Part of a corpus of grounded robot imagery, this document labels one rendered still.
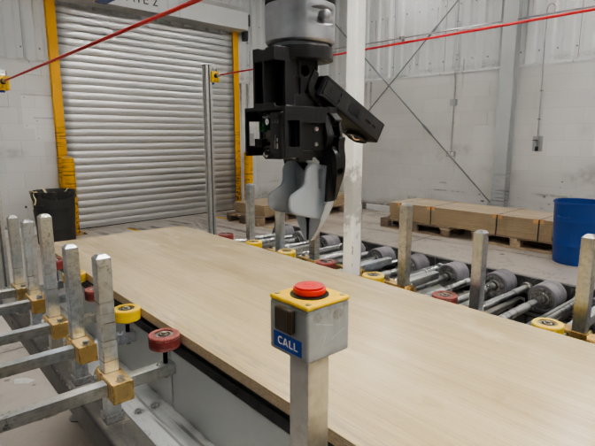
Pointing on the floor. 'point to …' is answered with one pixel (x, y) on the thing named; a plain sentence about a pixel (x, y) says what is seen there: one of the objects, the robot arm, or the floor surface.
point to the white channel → (355, 49)
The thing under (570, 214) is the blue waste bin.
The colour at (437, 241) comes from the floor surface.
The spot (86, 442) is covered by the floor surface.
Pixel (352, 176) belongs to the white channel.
